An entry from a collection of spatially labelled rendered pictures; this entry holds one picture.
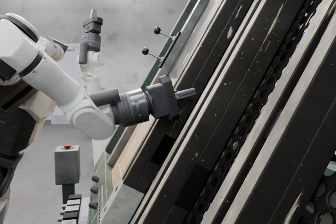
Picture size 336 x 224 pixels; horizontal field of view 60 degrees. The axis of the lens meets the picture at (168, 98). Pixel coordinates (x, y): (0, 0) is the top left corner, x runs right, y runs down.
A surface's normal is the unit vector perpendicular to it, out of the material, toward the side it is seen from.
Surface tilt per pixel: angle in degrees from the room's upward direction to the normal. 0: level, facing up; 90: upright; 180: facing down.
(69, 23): 90
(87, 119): 120
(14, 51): 73
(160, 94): 90
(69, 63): 90
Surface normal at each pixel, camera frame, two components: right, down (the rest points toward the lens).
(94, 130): 0.30, 0.56
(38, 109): 0.82, 0.24
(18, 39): 0.27, -0.28
